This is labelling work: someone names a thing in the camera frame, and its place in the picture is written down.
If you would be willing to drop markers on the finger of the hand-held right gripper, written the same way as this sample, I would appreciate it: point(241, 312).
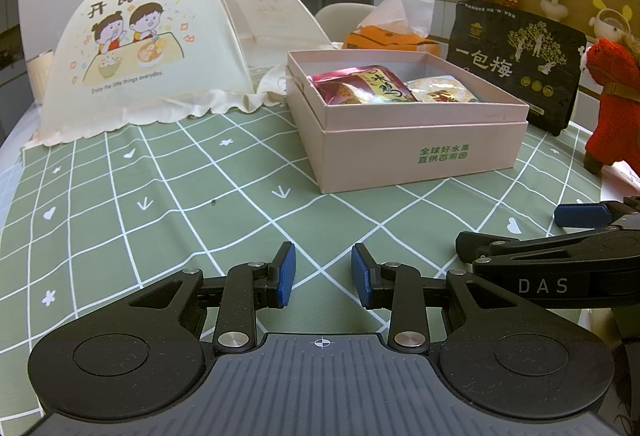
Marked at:
point(580, 215)
point(475, 246)

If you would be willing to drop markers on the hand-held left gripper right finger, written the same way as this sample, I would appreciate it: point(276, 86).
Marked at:
point(361, 281)

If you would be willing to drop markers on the red plush horse toy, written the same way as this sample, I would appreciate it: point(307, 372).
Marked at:
point(615, 116)

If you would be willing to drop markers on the white paper sheet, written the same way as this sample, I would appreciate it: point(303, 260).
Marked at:
point(622, 181)

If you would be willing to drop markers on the white toy with yellow ears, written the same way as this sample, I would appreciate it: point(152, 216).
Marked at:
point(610, 24)

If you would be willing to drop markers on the large red snack packet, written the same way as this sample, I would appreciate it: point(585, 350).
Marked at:
point(360, 86)

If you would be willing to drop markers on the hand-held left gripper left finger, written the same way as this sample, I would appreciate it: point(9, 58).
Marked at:
point(286, 276)

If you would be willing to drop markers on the green checkered tablecloth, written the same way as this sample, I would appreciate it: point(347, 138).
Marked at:
point(150, 196)

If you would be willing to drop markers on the cream mesh food cover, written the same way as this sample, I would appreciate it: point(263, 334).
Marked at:
point(125, 101)

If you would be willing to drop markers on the black gift box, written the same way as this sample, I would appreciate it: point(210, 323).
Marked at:
point(500, 51)

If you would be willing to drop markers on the white packet with red label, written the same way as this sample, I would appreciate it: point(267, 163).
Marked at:
point(445, 89)

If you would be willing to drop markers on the pink cardboard box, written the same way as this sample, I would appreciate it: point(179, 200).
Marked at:
point(400, 156)

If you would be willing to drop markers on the white vase with flowers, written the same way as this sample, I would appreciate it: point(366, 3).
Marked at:
point(552, 9)

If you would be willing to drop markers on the orange tissue box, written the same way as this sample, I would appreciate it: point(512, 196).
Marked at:
point(385, 39)

